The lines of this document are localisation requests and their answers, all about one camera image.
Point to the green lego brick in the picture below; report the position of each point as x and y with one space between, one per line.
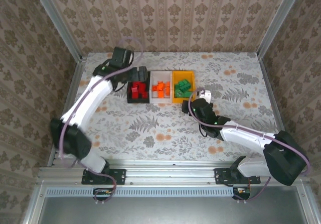
178 93
188 86
183 89
185 82
179 86
186 93

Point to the yellow plastic bin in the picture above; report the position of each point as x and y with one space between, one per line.
180 75

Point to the black plastic bin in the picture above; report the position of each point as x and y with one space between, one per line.
129 100

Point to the white plastic bin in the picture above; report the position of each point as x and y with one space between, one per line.
161 75

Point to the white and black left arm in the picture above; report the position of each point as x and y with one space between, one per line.
87 101

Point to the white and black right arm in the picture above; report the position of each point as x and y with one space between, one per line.
243 134

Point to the floral patterned table cover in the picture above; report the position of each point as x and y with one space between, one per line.
225 65

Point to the grey metal panel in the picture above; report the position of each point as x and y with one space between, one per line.
163 211

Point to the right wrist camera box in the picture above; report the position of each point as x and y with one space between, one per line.
206 95

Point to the aluminium table side rail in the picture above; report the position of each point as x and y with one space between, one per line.
80 65
267 78

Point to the aluminium cross rail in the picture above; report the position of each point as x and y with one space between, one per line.
170 173

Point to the aluminium frame post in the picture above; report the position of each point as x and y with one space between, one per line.
279 20
57 20

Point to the aluminium lower frame bar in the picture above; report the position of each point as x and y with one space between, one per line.
33 209
309 209

